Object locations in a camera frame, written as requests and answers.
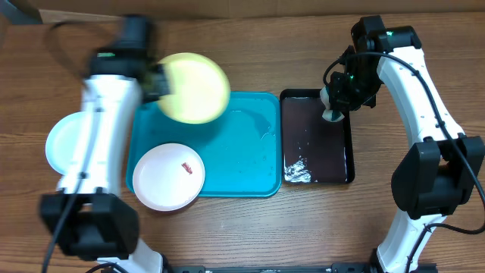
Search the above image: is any green and yellow sponge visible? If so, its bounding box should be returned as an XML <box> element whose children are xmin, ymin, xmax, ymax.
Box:
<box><xmin>320</xmin><ymin>87</ymin><xmax>344</xmax><ymax>122</ymax></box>

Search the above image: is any yellow-green plate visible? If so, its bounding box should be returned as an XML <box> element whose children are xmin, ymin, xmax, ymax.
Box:
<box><xmin>158</xmin><ymin>52</ymin><xmax>231</xmax><ymax>124</ymax></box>

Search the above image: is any white pink plate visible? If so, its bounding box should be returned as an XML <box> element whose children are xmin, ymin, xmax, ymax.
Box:
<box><xmin>133</xmin><ymin>143</ymin><xmax>205</xmax><ymax>212</ymax></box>

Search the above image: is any light blue plate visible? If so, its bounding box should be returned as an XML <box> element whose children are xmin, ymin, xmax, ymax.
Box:
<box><xmin>45</xmin><ymin>111</ymin><xmax>83</xmax><ymax>175</ymax></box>

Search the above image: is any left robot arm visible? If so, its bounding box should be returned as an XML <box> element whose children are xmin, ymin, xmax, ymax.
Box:
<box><xmin>39</xmin><ymin>14</ymin><xmax>171</xmax><ymax>272</ymax></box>

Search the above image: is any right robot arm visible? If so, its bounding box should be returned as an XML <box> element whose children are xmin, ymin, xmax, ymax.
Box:
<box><xmin>320</xmin><ymin>15</ymin><xmax>484</xmax><ymax>273</ymax></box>

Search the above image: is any black water tray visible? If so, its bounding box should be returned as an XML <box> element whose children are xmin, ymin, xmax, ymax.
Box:
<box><xmin>280</xmin><ymin>89</ymin><xmax>355</xmax><ymax>184</ymax></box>

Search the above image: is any teal plastic tray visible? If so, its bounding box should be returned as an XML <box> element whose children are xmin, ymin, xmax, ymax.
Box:
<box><xmin>125</xmin><ymin>92</ymin><xmax>283</xmax><ymax>198</ymax></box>

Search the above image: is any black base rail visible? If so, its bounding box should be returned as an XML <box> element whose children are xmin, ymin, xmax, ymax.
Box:
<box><xmin>164</xmin><ymin>262</ymin><xmax>381</xmax><ymax>273</ymax></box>

